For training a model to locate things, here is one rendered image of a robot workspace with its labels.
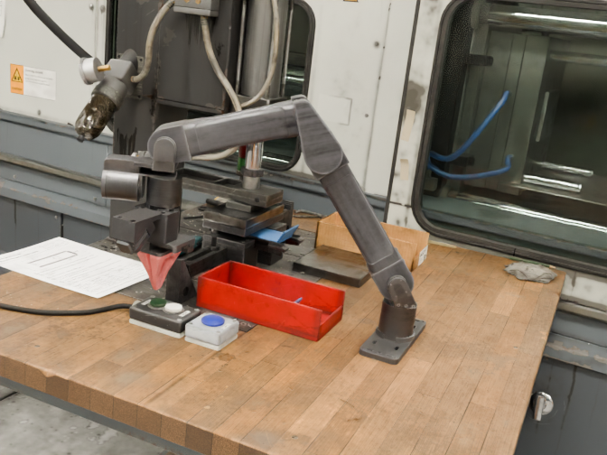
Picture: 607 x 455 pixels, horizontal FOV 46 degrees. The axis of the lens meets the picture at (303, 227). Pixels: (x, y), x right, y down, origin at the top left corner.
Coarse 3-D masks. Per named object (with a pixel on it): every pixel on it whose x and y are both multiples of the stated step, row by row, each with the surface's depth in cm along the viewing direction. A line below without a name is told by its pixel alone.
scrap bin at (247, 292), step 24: (240, 264) 142; (216, 288) 132; (240, 288) 130; (264, 288) 141; (288, 288) 139; (312, 288) 137; (336, 288) 135; (240, 312) 131; (264, 312) 129; (288, 312) 127; (312, 312) 125; (336, 312) 132; (312, 336) 126
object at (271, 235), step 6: (264, 228) 157; (294, 228) 152; (252, 234) 152; (258, 234) 152; (264, 234) 153; (270, 234) 153; (276, 234) 154; (282, 234) 148; (288, 234) 151; (276, 240) 150; (282, 240) 150
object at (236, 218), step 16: (256, 144) 150; (256, 160) 151; (192, 176) 163; (208, 176) 162; (224, 176) 161; (256, 176) 151; (208, 192) 154; (224, 192) 152; (240, 192) 151; (256, 192) 150; (272, 192) 152; (224, 208) 151; (240, 208) 150; (256, 208) 152; (272, 208) 156; (208, 224) 148; (224, 224) 146; (240, 224) 145; (256, 224) 149
